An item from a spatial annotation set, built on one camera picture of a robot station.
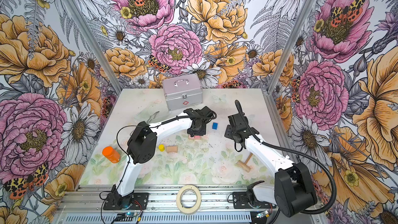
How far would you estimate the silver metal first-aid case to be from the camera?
Answer: 1042 mm

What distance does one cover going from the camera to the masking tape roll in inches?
28.1

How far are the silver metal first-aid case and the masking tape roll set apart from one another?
52 cm
